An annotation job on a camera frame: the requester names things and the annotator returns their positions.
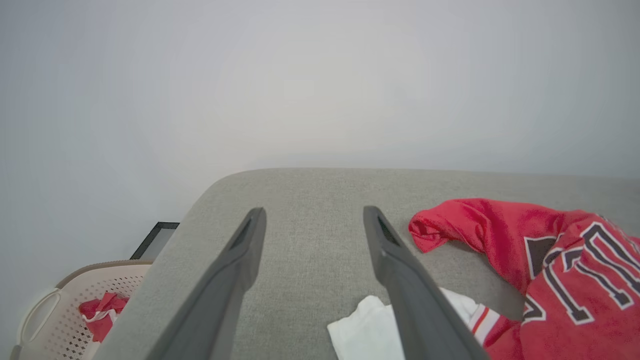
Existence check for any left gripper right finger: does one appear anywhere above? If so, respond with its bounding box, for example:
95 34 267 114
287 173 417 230
363 205 491 360

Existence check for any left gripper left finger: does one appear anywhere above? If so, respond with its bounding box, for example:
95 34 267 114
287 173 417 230
145 207 267 360

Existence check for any red and white jersey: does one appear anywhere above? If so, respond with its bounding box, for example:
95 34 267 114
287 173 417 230
327 198 640 360

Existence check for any black framed panel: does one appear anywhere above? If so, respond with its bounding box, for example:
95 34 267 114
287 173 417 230
130 222 180 261

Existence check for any red cloth in basket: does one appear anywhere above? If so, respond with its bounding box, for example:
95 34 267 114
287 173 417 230
78 292 130 343

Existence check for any beige perforated laundry basket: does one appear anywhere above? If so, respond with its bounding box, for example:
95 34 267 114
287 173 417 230
10 260 153 360

